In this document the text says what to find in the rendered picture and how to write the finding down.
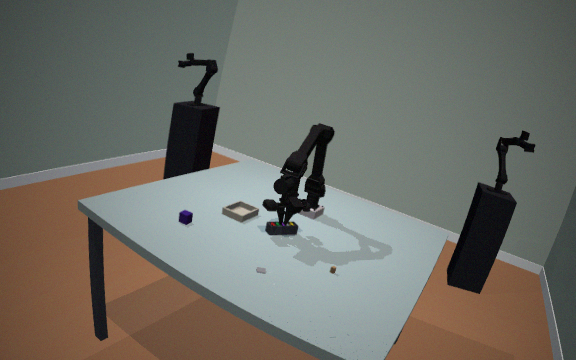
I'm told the small purple cube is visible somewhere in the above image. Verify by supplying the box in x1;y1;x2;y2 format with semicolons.
179;210;193;225

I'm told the beige shallow tray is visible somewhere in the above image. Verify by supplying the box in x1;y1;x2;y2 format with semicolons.
221;201;259;222

